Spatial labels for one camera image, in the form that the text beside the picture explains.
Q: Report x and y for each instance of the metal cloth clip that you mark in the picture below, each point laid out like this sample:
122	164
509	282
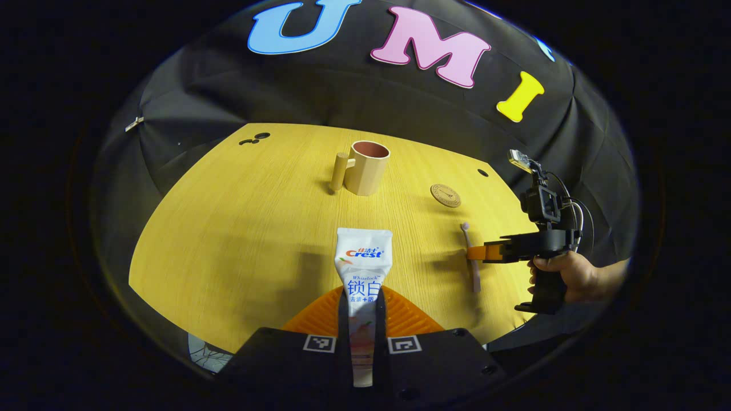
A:
134	123

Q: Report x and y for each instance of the wooden desktop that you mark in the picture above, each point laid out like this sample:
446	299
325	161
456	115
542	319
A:
240	228

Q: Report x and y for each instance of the round wooden coaster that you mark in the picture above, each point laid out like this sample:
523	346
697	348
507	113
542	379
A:
445	196

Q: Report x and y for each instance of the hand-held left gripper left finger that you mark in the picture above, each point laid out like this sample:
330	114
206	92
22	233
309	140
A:
285	359

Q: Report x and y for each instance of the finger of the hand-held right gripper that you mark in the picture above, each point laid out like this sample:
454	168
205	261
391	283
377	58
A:
477	253

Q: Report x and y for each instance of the light pink toothbrush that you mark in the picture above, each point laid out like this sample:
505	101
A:
476	277

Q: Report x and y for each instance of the white toothpaste tube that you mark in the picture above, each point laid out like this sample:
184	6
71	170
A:
364	268

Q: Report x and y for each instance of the black backdrop cloth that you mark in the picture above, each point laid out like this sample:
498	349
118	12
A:
354	91

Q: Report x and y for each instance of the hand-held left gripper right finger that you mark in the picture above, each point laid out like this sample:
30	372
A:
440	365

